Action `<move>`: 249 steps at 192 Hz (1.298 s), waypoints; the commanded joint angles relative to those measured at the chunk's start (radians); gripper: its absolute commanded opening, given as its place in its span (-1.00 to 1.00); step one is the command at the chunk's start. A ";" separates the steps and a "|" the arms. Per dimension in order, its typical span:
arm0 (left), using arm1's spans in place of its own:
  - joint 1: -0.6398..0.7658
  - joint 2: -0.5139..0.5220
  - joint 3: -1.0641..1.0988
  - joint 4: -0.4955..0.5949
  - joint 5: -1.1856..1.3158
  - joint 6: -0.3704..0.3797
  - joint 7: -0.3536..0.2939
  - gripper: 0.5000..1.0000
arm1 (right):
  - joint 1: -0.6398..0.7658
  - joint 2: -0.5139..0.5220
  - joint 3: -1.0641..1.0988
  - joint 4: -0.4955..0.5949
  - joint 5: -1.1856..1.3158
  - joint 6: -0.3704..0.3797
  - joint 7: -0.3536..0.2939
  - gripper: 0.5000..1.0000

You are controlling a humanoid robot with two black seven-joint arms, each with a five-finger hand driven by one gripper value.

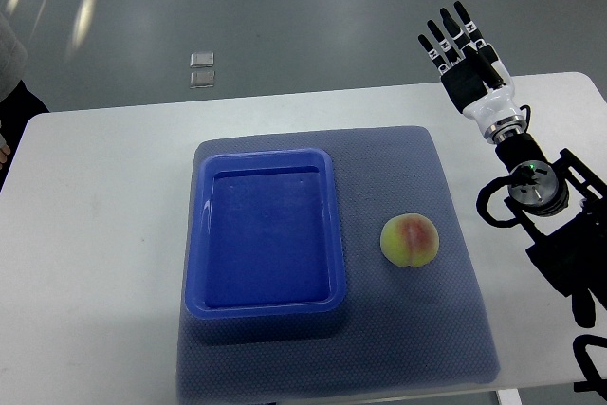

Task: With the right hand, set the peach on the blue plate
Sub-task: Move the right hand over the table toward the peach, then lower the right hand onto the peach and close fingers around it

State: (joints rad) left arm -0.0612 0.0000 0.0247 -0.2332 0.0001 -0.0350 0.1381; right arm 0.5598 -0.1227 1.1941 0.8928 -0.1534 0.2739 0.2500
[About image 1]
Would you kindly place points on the metal floor plate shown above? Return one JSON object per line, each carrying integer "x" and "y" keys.
{"x": 202, "y": 59}
{"x": 202, "y": 79}

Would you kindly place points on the white table leg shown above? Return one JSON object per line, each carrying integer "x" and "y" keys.
{"x": 509, "y": 397}

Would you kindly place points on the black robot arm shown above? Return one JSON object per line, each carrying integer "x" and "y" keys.
{"x": 572, "y": 258}

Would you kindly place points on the yellow red peach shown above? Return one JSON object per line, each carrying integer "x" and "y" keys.
{"x": 409, "y": 240}

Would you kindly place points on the lower metal floor plate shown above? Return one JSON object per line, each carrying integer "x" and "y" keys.
{"x": 202, "y": 79}

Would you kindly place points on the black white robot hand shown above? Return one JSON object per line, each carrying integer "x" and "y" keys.
{"x": 473, "y": 75}

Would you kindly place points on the blue grey table mat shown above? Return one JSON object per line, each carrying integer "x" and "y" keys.
{"x": 397, "y": 327}

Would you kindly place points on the blue plastic tray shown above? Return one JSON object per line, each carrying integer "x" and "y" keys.
{"x": 265, "y": 237}

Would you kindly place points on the upper metal floor plate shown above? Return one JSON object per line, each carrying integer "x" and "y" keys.
{"x": 202, "y": 59}

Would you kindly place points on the person in grey clothing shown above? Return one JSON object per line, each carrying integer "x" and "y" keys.
{"x": 18, "y": 104}

